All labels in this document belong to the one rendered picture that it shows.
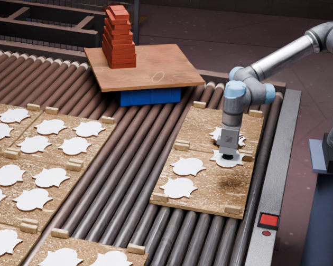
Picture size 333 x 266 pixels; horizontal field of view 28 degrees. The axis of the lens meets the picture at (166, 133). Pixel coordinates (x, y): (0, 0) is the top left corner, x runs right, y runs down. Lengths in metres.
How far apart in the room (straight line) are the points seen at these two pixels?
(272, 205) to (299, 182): 1.93
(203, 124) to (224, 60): 3.22
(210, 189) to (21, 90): 1.23
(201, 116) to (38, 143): 0.77
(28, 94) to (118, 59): 0.47
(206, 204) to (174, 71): 0.99
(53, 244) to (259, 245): 0.70
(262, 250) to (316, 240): 0.92
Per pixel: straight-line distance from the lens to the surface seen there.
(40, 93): 3.33
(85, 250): 2.23
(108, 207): 2.45
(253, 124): 3.05
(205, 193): 2.52
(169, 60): 3.39
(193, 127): 2.98
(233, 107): 2.39
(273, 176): 2.73
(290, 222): 4.07
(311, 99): 5.64
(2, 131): 2.91
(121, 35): 3.22
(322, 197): 3.09
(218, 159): 2.51
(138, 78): 3.17
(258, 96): 2.42
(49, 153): 2.75
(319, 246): 3.22
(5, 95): 3.32
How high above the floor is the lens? 2.33
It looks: 29 degrees down
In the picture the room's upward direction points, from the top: 3 degrees clockwise
